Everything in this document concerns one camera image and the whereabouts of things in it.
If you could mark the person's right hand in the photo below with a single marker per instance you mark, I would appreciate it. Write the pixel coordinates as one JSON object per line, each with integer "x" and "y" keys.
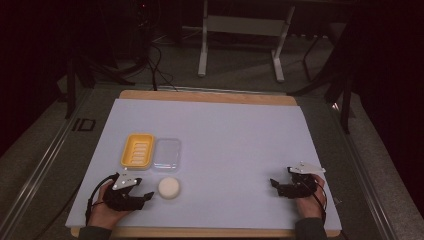
{"x": 310, "y": 203}

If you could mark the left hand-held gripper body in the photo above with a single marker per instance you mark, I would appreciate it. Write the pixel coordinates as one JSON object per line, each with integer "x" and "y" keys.
{"x": 119, "y": 196}

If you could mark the clear plastic container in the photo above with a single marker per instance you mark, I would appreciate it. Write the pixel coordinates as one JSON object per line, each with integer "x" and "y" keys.
{"x": 166, "y": 154}

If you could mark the white metal stand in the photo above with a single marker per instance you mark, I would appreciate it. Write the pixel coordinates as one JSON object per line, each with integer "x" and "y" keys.
{"x": 245, "y": 36}

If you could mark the yellow soap dish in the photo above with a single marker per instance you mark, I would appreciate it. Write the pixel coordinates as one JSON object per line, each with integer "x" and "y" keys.
{"x": 137, "y": 151}

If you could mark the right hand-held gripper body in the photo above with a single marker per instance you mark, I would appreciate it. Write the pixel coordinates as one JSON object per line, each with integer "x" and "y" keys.
{"x": 300, "y": 185}

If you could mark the metal floor rail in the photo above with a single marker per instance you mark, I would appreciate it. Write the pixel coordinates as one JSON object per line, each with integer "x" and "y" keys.
{"x": 40, "y": 166}
{"x": 363, "y": 166}

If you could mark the white table mat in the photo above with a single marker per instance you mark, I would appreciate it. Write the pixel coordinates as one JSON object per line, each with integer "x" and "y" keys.
{"x": 216, "y": 140}

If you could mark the black tripod stand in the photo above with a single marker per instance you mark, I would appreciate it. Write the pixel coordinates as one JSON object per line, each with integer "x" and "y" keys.
{"x": 336, "y": 76}
{"x": 86, "y": 73}

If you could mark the round white soap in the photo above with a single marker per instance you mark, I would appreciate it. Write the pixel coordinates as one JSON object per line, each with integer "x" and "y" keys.
{"x": 169, "y": 187}

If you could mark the person's left hand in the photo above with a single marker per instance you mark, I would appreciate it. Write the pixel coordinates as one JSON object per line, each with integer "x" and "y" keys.
{"x": 106, "y": 213}

